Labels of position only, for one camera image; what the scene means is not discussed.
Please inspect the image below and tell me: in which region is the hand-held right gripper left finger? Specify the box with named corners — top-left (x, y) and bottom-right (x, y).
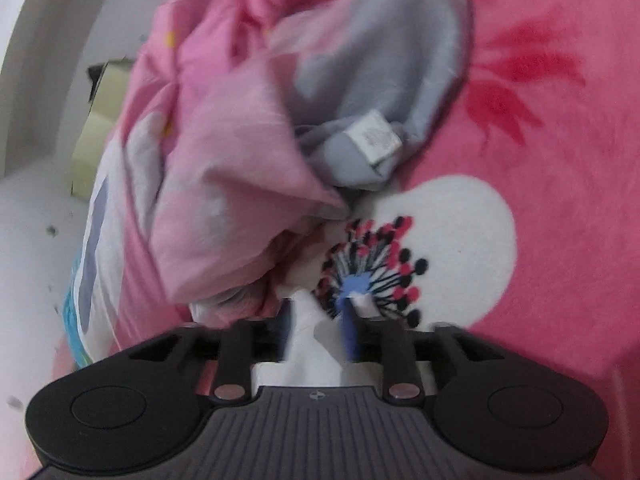
top-left (127, 300), bottom-right (293, 403)

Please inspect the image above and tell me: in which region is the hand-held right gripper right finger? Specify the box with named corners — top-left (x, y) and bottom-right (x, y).
top-left (340, 297), bottom-right (506, 403)

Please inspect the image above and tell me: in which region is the white sweatshirt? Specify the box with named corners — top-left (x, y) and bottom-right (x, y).
top-left (250, 290), bottom-right (436, 391)

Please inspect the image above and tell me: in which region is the pink teal patterned duvet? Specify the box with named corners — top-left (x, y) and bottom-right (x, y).
top-left (62, 0), bottom-right (473, 366)

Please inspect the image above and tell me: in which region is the pink floral blanket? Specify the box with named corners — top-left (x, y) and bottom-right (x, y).
top-left (190, 0), bottom-right (640, 461)

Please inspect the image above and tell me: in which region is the pale yellow wardrobe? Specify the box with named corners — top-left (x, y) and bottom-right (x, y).
top-left (70, 59), bottom-right (136, 200)

